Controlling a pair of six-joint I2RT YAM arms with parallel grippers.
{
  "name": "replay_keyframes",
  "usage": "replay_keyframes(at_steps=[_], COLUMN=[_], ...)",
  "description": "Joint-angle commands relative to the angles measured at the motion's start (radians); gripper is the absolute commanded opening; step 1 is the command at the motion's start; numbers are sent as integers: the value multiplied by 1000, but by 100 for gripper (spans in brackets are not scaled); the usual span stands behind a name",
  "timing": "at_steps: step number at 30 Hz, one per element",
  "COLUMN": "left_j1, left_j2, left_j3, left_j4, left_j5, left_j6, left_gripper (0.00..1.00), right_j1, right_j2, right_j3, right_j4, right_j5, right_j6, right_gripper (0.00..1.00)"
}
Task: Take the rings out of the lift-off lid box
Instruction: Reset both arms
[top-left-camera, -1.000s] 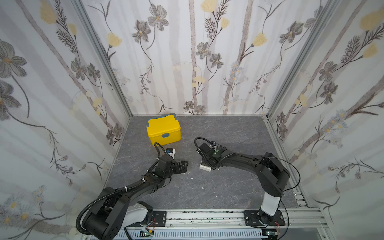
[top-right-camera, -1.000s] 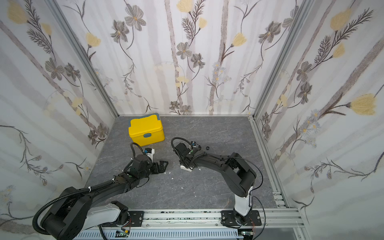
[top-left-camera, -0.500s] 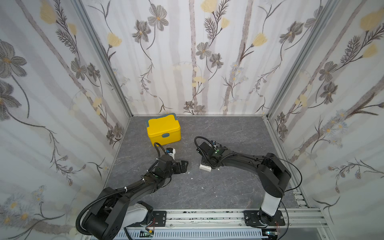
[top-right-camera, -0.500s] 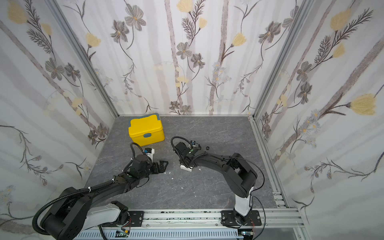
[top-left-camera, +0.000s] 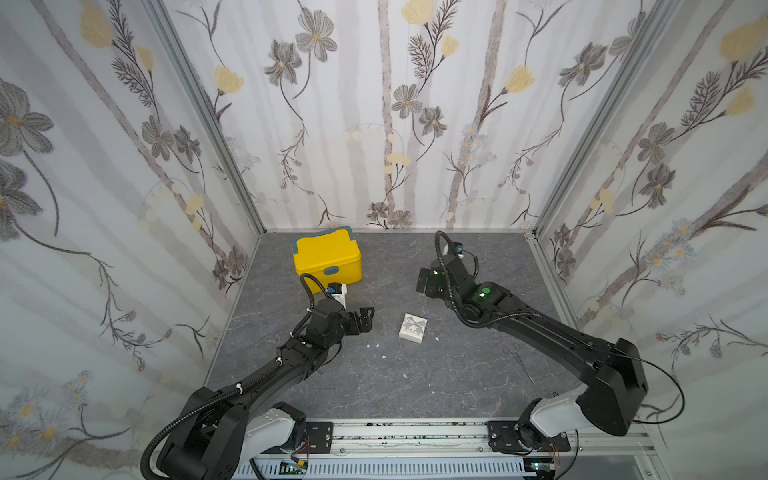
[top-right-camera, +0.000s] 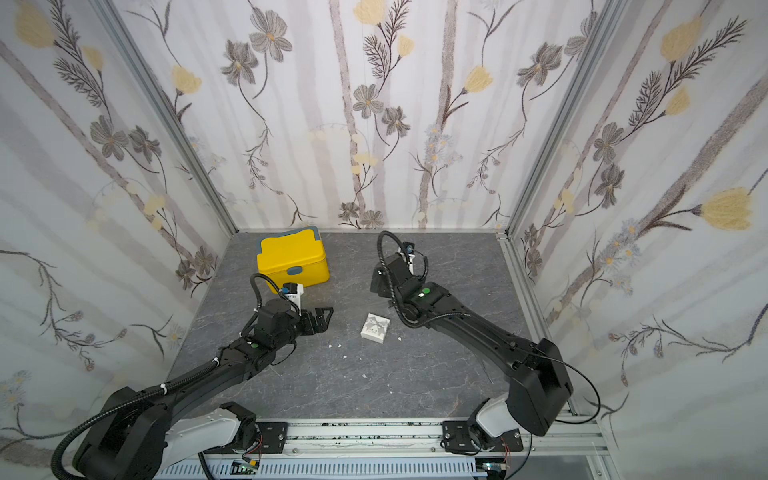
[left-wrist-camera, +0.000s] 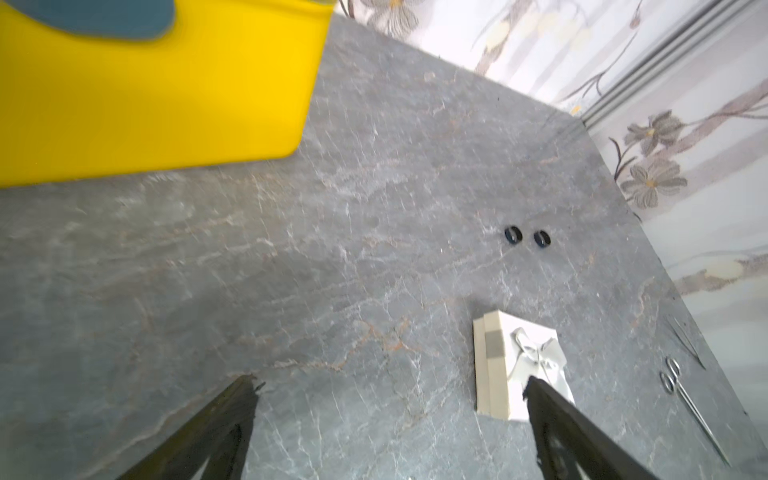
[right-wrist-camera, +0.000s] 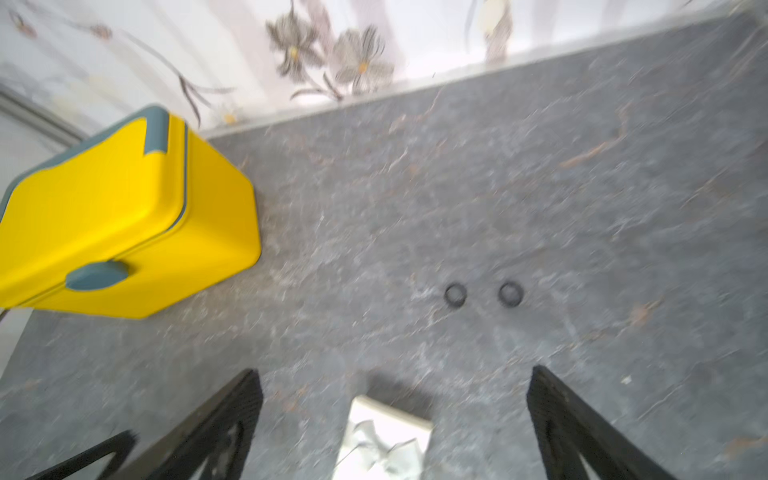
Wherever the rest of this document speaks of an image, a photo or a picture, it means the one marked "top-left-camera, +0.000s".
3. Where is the white gift box lid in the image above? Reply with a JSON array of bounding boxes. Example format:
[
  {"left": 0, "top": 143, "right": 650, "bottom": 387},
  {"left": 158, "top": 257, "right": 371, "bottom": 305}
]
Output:
[{"left": 398, "top": 313, "right": 428, "bottom": 344}]

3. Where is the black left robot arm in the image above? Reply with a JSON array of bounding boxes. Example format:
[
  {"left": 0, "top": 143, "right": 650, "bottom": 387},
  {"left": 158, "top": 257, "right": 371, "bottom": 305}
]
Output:
[{"left": 139, "top": 298, "right": 375, "bottom": 479}]

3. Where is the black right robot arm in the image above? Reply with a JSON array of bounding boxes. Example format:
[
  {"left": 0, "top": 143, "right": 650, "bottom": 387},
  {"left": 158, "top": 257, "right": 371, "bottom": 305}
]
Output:
[{"left": 416, "top": 255, "right": 648, "bottom": 449}]

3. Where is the yellow plastic storage box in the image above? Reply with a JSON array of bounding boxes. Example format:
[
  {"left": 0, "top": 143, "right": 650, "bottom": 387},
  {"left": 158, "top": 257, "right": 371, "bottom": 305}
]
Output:
[{"left": 293, "top": 226, "right": 363, "bottom": 287}]

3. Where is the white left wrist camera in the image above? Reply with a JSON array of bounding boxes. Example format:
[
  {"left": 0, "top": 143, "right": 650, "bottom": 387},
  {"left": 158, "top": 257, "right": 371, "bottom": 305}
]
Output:
[{"left": 327, "top": 282, "right": 347, "bottom": 307}]

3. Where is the right black cable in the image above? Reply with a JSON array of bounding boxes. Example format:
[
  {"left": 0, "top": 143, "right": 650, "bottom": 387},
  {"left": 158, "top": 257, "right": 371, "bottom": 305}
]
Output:
[{"left": 434, "top": 230, "right": 481, "bottom": 301}]

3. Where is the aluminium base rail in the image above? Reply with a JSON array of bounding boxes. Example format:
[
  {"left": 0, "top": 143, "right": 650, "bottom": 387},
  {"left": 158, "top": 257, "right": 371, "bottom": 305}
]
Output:
[{"left": 173, "top": 418, "right": 652, "bottom": 463}]

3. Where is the white slotted cable duct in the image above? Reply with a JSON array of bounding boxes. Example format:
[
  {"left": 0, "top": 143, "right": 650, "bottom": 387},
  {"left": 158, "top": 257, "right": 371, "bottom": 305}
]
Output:
[{"left": 234, "top": 457, "right": 537, "bottom": 479}]

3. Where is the left black corrugated cable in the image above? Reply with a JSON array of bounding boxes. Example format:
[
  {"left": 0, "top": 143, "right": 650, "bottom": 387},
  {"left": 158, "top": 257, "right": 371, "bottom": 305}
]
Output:
[{"left": 140, "top": 386, "right": 241, "bottom": 480}]

